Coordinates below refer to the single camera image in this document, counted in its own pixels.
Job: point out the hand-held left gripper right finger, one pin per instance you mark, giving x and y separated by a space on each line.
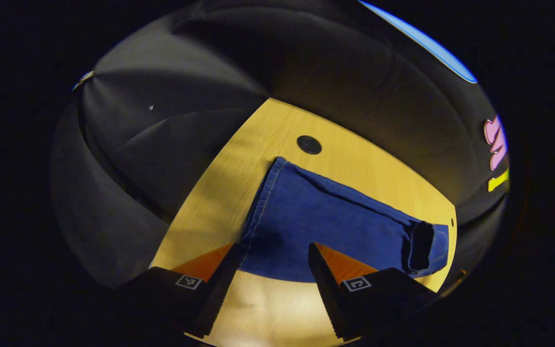
325 289

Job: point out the blue denim jeans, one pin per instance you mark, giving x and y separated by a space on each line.
316 217

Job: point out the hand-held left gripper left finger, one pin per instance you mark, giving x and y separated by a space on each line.
219 294

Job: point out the black backdrop cloth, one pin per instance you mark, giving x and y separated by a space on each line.
171 96

